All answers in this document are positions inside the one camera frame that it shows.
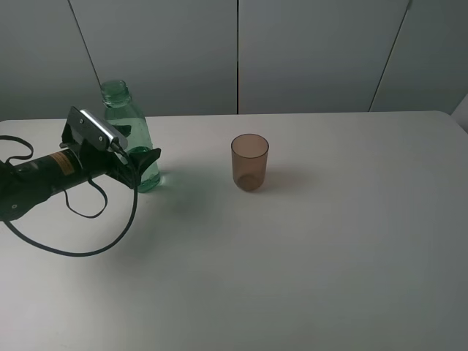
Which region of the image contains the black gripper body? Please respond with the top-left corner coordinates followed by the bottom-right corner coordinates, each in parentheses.
top-left (61, 135), bottom-right (136, 189)

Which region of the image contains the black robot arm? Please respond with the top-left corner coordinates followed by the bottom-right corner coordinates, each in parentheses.
top-left (1, 117), bottom-right (161, 222)

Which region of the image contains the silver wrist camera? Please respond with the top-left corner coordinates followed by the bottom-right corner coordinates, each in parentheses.
top-left (62, 107), bottom-right (128, 152)

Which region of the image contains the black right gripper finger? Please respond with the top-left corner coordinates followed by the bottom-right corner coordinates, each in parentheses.
top-left (112, 125), bottom-right (132, 134)

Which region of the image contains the green transparent plastic bottle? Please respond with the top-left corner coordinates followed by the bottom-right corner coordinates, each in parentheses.
top-left (100, 78), bottom-right (162, 193)

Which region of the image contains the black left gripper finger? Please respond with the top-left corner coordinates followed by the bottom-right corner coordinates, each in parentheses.
top-left (129, 147), bottom-right (161, 172)

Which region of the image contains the pink translucent plastic cup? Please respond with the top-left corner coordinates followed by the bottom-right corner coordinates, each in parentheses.
top-left (231, 133), bottom-right (269, 192)

